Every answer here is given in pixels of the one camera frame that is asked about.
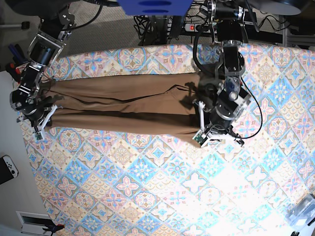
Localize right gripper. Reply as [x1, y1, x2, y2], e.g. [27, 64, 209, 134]
[16, 95, 64, 141]

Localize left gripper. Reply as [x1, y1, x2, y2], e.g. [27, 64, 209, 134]
[179, 94, 244, 148]

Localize brown t-shirt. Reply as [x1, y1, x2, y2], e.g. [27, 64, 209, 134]
[48, 73, 201, 145]

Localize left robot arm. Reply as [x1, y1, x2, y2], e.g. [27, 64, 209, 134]
[187, 0, 252, 148]

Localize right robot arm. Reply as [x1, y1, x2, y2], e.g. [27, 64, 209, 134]
[10, 0, 75, 141]

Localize red black clamp upper left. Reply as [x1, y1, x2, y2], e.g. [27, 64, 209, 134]
[5, 63, 24, 84]

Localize game console with white controller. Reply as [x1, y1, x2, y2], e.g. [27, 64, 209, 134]
[0, 155, 19, 184]

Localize patterned colourful tablecloth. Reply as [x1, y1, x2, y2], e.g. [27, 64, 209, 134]
[20, 44, 315, 236]

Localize white power strip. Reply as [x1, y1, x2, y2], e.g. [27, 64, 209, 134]
[184, 23, 208, 32]

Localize white floor vent box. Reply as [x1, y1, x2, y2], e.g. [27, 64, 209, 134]
[16, 211, 53, 236]

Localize black clamp lower left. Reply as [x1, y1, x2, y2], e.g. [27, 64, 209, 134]
[42, 224, 64, 234]

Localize clear plastic box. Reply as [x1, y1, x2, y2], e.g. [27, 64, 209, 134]
[285, 194, 315, 231]

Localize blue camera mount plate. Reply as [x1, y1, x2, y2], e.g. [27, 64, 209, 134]
[117, 0, 193, 16]

